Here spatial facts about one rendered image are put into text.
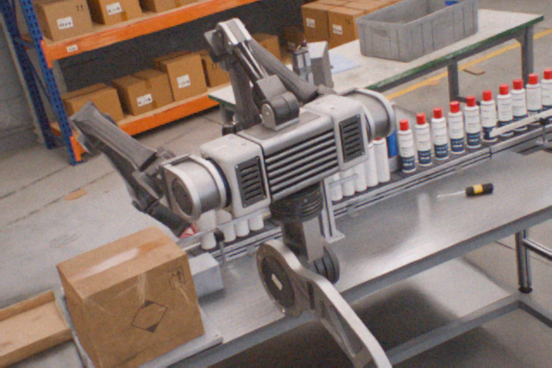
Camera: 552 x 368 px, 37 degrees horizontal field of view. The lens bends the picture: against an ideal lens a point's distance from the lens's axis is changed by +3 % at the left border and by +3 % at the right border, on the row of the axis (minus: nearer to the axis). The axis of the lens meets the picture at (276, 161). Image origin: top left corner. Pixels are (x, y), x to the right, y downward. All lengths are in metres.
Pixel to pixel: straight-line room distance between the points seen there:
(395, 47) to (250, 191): 2.87
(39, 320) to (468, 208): 1.46
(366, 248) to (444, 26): 2.27
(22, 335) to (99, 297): 0.54
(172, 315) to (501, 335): 1.76
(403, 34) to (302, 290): 2.77
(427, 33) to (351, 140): 2.74
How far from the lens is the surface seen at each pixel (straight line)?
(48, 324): 2.68
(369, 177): 2.93
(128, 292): 2.21
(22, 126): 6.96
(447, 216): 2.81
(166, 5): 6.40
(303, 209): 1.88
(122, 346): 2.28
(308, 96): 2.18
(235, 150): 1.75
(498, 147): 3.21
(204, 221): 2.67
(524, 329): 3.69
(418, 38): 4.57
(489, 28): 5.01
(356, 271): 2.56
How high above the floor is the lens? 2.18
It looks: 23 degrees down
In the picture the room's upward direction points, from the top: 10 degrees counter-clockwise
